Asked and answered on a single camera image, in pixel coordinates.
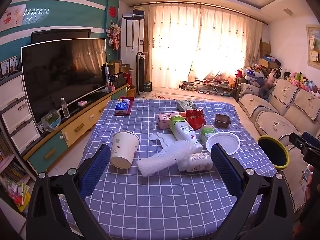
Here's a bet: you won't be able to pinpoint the clear water bottle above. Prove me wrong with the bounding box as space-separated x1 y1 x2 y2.
61 97 70 119

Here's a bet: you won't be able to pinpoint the framed photos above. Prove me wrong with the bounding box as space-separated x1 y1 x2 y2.
0 56 18 78

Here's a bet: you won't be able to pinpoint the beige floral rug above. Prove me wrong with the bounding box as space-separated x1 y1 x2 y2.
150 87 238 103

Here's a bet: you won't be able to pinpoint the beige embroidered sofa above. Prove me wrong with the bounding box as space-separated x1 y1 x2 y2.
235 76 320 213

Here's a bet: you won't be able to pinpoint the wooden curtain rod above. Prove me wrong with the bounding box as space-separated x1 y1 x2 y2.
130 2 268 25

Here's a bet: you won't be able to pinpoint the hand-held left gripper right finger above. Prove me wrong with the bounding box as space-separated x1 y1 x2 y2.
211 144 294 240

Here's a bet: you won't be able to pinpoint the white foam net sleeve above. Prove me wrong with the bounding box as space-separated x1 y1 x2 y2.
136 140 192 178

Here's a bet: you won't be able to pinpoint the black bin with yellow rim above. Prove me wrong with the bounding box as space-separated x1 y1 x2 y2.
257 135 290 170

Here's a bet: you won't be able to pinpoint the small white plastic bottle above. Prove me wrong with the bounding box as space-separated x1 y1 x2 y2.
178 152 214 172

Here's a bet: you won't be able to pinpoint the large flat-screen television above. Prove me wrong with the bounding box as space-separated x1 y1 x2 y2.
21 38 107 124

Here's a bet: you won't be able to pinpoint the white drawer unit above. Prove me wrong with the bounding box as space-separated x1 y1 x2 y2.
0 71 42 155

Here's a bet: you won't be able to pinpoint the grey tower fan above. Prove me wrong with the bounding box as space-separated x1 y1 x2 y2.
136 52 146 98

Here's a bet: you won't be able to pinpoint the wall poster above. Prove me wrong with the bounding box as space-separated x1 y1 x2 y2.
0 4 27 30

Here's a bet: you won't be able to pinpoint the blue checked tablecloth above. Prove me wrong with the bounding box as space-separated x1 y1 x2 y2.
54 99 279 240

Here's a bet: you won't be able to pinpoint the heap of toys and bags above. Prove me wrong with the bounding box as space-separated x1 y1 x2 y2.
235 65 282 98

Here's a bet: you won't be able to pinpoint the round white plastic lid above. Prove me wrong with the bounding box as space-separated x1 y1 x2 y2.
206 132 241 155

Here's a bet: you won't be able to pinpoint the white tissue paper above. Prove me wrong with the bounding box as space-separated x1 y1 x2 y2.
148 132 175 148

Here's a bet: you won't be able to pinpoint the hanging artificial flowers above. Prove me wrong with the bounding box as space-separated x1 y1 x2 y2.
106 24 122 50

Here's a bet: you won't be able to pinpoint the framed floral picture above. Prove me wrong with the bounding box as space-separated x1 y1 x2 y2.
306 24 320 68

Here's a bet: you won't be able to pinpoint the pink strawberry milk carton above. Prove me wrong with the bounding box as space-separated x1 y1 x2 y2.
157 112 187 130

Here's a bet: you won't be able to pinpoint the white paper cup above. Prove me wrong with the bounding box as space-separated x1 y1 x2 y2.
110 131 140 169

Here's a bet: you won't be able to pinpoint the white container with green lid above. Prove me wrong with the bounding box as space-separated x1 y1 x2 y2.
199 124 216 143

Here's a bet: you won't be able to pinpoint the flat dark red box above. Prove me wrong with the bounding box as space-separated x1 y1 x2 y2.
114 96 135 116

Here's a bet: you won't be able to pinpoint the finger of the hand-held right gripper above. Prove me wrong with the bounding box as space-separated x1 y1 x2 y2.
289 133 308 153

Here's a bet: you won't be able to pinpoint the black monitor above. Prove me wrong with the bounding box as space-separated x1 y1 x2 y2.
31 29 91 45

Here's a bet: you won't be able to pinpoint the sheer embroidered curtain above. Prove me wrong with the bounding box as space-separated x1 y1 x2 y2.
142 4 263 88

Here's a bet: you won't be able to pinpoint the stack of brown cartons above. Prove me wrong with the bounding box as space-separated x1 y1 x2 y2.
259 41 280 68

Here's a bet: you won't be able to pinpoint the blue tissue pack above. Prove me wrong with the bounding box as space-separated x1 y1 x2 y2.
115 99 131 112

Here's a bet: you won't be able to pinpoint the glass bowl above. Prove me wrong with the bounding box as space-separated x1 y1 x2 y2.
41 109 62 132

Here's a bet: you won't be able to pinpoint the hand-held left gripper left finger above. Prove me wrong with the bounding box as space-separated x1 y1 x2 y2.
26 144 112 240

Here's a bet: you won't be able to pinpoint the brown plastic tray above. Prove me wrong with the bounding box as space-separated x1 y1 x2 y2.
214 113 231 128

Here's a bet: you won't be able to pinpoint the low black rack with clutter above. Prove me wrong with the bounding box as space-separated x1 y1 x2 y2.
179 74 235 97

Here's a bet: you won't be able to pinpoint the pile of cardboard boxes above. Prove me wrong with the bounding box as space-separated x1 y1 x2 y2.
109 60 134 85

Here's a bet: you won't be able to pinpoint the red snack bag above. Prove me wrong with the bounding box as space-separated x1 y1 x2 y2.
185 109 207 130

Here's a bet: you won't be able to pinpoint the white green-printed carton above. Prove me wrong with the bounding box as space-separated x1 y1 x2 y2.
176 99 198 113

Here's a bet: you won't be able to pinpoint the teal and yellow TV cabinet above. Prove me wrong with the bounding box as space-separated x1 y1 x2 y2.
24 84 129 174

